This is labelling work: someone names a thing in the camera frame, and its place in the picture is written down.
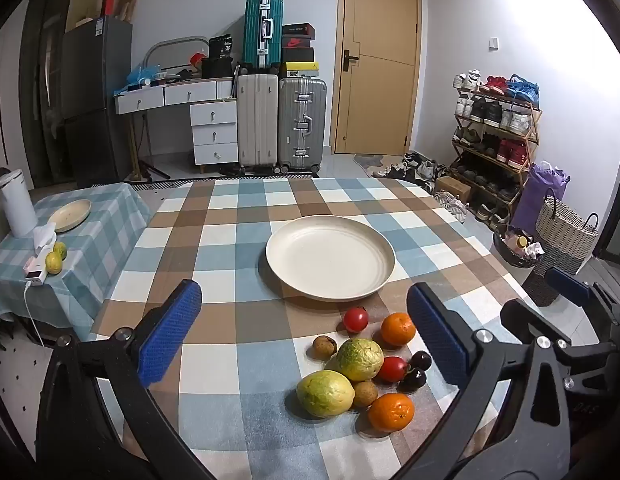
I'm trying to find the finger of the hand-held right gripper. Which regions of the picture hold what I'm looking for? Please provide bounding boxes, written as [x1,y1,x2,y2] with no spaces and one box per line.
[500,300,616,376]
[545,267,620,341]

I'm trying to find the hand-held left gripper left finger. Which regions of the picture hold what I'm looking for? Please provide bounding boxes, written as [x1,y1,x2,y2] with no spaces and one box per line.
[37,280,215,480]

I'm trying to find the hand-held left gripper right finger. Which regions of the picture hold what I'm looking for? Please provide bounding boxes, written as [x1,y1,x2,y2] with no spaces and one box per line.
[390,282,572,480]

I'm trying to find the orange mandarin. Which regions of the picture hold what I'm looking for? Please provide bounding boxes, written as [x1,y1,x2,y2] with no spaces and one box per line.
[380,312,417,346]
[368,393,415,433]

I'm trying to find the small bumpy green guava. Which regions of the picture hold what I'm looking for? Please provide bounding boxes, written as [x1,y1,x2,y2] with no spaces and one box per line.
[336,338,385,381]

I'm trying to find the red tomato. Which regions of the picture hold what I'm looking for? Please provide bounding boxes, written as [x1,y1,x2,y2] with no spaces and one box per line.
[344,307,369,333]
[377,356,408,383]

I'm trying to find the brown longan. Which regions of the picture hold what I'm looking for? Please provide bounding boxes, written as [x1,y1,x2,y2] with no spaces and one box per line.
[312,336,337,360]
[352,380,379,408]

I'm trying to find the large smooth yellow-green guava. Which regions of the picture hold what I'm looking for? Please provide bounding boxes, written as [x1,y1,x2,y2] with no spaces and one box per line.
[296,370,355,418]

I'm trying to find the large cream plate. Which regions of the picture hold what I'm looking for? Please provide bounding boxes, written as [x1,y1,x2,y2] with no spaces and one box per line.
[266,215,395,302]

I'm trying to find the woven grey white basket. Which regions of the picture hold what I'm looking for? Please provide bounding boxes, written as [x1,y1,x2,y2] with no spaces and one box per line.
[522,195,601,307]

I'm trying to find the dark round basket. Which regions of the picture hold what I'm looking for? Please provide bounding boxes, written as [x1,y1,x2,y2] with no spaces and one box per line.
[492,225,546,269]

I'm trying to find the brown blue checkered tablecloth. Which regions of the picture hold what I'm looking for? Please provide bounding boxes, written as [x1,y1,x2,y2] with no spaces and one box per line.
[90,177,541,480]

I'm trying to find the purple fabric bag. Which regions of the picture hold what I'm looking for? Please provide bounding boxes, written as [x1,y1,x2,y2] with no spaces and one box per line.
[510,161,571,237]

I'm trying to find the light blue plaid cloth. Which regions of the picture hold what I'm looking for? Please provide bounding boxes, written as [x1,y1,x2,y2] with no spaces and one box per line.
[0,182,151,342]

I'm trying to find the small cardboard box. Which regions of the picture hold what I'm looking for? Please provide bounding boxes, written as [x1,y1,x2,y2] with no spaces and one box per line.
[434,176,472,204]

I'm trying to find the white power bank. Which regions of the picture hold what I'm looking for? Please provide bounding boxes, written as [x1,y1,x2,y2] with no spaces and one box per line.
[24,257,46,286]

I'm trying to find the small cream plate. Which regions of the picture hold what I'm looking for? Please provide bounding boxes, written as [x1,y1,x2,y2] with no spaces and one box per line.
[48,199,93,233]

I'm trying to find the wooden shoe rack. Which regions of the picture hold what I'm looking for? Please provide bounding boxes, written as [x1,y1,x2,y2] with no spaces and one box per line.
[450,85,544,223]

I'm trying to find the white tissue packet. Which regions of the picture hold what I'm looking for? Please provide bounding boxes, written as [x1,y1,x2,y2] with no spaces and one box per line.
[34,224,58,256]

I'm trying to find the loose pile of sneakers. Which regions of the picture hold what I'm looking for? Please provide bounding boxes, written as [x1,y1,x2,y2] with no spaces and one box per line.
[372,151,448,194]

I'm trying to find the rows of assorted shoes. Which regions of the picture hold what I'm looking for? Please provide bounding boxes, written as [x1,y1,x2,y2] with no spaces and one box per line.
[451,70,541,226]

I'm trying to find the grey door mat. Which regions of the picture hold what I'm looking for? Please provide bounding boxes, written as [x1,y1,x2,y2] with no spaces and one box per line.
[352,153,391,174]

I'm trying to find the white cylindrical container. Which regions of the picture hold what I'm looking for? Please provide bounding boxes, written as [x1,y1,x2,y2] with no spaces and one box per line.
[0,169,38,237]

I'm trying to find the white drawer cabinet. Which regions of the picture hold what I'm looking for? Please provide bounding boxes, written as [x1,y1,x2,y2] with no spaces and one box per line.
[190,100,239,166]

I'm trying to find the white suitcase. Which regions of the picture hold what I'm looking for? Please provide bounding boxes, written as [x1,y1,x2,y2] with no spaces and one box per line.
[237,74,280,169]

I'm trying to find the white curved desk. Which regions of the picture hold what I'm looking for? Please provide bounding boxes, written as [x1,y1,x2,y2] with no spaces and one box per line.
[114,77,235,116]

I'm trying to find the dark grey refrigerator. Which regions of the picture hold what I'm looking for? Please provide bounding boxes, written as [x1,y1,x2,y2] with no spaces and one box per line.
[60,16,133,187]

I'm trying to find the silver suitcase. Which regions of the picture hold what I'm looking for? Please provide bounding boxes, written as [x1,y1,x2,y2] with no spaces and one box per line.
[278,77,327,173]

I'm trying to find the blue plastic bag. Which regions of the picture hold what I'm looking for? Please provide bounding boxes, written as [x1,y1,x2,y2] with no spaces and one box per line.
[127,62,161,89]

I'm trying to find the dark wardrobe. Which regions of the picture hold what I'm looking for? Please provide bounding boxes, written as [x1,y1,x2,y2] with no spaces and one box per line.
[20,0,85,187]

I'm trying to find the wooden door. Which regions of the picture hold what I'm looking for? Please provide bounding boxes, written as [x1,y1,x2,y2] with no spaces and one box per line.
[331,0,422,156]

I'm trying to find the black printed bag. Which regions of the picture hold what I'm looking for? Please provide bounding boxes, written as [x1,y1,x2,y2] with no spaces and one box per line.
[208,35,234,60]

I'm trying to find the red black shoe box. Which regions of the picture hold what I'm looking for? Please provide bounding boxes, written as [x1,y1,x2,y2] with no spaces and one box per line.
[282,39,315,64]

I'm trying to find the teal suitcase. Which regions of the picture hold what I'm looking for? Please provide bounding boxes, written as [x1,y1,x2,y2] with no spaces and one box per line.
[242,0,284,72]

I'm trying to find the white charging cable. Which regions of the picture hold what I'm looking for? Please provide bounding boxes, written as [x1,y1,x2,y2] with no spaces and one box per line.
[24,282,46,348]

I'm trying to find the arched metal mirror frame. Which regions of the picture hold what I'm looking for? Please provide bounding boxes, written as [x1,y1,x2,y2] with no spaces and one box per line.
[144,36,211,81]

